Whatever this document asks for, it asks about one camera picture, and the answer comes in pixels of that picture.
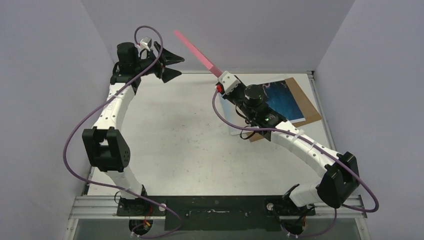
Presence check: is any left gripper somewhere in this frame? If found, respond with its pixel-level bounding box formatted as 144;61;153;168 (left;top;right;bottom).
134;43;185;83

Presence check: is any pink wooden photo frame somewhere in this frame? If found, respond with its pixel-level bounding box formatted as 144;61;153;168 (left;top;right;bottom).
173;29;223;78

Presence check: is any sea landscape photo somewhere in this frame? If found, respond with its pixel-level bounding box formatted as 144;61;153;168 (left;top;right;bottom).
219;79;306;137

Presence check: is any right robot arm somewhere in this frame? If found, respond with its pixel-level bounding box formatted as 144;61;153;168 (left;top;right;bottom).
216;83;359;215

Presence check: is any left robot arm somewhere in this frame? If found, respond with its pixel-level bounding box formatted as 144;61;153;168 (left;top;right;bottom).
82;41;185;216

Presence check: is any brown backing board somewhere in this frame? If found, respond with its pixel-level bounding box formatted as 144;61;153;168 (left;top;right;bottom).
254;77;322;128

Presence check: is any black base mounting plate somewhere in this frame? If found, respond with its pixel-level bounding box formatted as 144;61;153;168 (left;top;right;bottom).
119;195;316;232

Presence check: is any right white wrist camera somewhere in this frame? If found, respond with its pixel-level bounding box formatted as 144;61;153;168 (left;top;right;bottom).
215;71;242;96

